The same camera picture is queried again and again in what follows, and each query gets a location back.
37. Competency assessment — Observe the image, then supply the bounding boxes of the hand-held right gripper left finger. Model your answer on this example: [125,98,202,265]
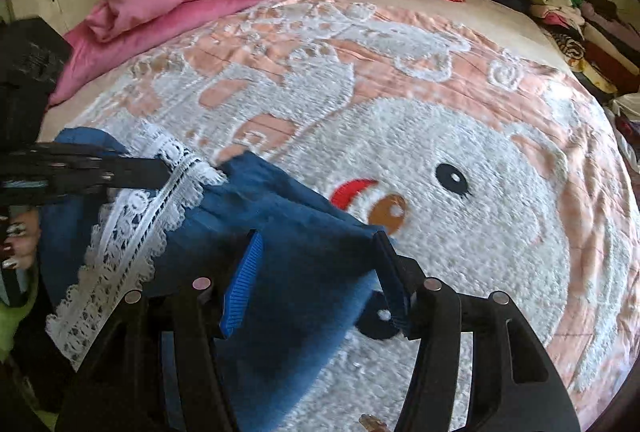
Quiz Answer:
[55,229,266,432]

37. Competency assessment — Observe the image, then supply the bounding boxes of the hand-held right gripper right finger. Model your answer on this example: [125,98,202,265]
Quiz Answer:
[372,229,583,432]

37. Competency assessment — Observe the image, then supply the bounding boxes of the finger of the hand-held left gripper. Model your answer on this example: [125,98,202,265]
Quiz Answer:
[34,142,172,180]
[0,172,169,206]

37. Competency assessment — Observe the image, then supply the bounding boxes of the blue denim pants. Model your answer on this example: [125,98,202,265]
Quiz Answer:
[37,119,416,432]

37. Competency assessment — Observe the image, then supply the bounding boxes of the person's left hand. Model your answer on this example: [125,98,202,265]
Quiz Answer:
[0,207,43,273]

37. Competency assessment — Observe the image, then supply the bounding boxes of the lime green cloth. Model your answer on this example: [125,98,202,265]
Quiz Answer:
[0,297,37,363]

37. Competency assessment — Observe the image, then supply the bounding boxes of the pink white printed blanket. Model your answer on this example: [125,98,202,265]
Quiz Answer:
[37,0,640,432]

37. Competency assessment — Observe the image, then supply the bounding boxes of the purple cloth with white ruffle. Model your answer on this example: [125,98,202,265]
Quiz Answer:
[607,92,640,173]

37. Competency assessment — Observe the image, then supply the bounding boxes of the pile of folded clothes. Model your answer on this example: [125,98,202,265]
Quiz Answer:
[492,0,640,113]

